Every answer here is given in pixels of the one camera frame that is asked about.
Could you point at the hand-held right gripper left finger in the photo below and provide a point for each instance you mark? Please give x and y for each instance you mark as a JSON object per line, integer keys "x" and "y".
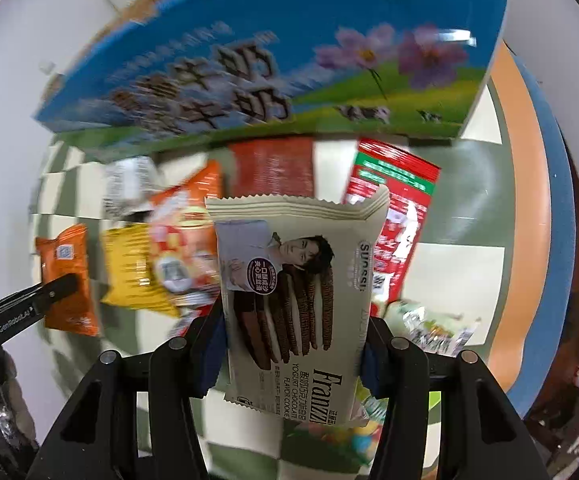
{"x": 209, "y": 362}

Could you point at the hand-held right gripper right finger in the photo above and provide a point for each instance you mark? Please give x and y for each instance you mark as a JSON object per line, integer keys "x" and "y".
{"x": 369, "y": 366}

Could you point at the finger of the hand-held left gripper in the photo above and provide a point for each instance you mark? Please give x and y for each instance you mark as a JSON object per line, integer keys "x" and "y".
{"x": 59, "y": 290}

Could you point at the small orange snack packet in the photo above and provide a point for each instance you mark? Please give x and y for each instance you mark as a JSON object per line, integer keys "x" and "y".
{"x": 82, "y": 260}

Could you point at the beige chocolate cookie packet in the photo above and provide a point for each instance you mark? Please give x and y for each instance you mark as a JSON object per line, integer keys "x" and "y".
{"x": 294, "y": 270}

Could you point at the blue printed cardboard box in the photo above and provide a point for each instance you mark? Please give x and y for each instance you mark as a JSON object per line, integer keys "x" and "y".
{"x": 269, "y": 35}

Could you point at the colourful candy bag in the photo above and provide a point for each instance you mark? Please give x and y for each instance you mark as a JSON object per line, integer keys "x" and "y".
{"x": 367, "y": 435}

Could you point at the silver snack packet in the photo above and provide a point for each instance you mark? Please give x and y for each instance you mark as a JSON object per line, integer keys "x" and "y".
{"x": 127, "y": 182}

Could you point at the orange corn chip packet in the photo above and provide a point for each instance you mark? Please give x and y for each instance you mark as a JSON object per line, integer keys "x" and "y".
{"x": 189, "y": 200}

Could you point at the red green-topped snack packet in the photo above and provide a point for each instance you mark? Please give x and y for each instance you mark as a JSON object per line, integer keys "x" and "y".
{"x": 399, "y": 185}

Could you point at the green white checkered mat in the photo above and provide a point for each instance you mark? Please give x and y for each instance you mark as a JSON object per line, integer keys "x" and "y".
{"x": 469, "y": 195}

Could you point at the dark red snack packet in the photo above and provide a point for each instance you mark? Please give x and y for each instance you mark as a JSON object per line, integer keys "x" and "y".
{"x": 272, "y": 167}

